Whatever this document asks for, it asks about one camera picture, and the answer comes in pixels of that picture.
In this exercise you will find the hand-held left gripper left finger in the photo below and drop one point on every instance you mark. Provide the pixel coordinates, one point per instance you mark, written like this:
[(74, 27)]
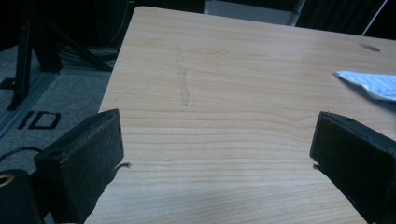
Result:
[(84, 155)]

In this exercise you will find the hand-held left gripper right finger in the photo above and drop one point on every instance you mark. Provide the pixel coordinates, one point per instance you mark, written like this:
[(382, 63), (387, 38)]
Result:
[(358, 155)]

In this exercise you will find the blue striped towel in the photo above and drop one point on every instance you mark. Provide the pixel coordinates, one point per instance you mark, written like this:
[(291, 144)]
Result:
[(376, 85)]

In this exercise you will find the black metal stand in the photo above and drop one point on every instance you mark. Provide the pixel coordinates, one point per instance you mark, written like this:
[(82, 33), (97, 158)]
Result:
[(23, 62)]

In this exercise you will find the thin white rod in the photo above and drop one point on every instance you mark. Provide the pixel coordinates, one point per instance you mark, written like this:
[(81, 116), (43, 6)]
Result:
[(373, 18)]

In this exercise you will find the white desk frame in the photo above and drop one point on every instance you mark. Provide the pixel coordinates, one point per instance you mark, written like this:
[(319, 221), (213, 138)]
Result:
[(249, 12)]

